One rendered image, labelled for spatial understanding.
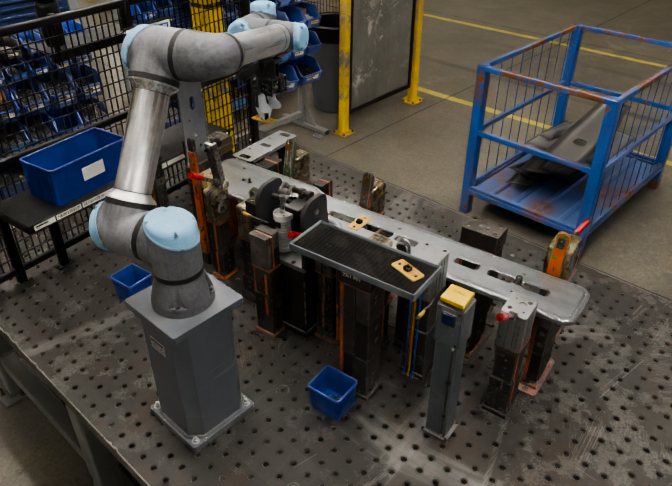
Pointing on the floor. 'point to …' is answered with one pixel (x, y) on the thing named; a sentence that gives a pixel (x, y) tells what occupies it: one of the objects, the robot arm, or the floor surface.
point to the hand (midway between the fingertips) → (264, 114)
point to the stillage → (566, 147)
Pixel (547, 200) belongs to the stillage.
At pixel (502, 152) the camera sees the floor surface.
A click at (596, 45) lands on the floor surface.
